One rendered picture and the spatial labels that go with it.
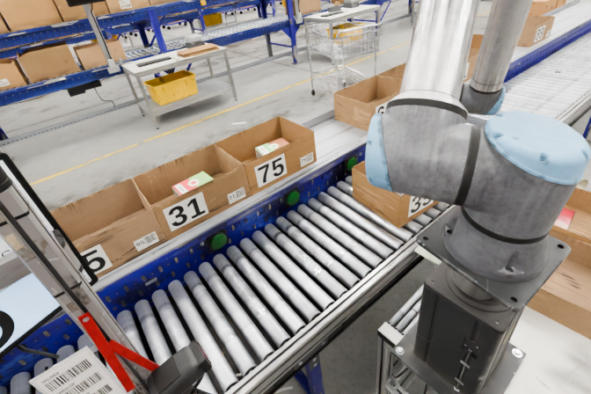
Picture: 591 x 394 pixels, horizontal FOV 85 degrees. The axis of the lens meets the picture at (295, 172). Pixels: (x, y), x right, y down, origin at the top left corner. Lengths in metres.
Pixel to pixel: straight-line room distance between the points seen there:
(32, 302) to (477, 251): 0.81
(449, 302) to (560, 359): 0.47
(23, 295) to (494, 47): 1.18
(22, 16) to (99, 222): 4.28
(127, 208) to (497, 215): 1.39
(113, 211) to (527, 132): 1.46
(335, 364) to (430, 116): 1.54
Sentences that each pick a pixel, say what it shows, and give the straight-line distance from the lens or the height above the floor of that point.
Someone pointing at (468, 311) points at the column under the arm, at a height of 1.07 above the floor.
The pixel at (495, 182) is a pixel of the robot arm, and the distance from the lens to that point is 0.61.
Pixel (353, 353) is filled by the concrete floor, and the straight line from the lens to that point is 1.96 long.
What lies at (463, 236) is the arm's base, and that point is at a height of 1.26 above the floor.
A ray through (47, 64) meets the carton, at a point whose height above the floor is 0.97.
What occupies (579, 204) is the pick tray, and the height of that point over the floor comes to 0.78.
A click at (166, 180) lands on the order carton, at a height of 0.97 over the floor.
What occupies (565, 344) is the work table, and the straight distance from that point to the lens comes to 1.29.
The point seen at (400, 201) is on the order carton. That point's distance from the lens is 1.36.
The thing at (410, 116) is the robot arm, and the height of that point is 1.49.
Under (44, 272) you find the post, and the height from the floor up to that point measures 1.42.
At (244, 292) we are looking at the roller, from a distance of 1.29.
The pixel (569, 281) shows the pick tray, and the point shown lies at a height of 0.76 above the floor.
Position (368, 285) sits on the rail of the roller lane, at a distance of 1.26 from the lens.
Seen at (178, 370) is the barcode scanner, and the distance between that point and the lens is 0.80.
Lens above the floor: 1.75
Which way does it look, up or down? 34 degrees down
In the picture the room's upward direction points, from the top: 8 degrees counter-clockwise
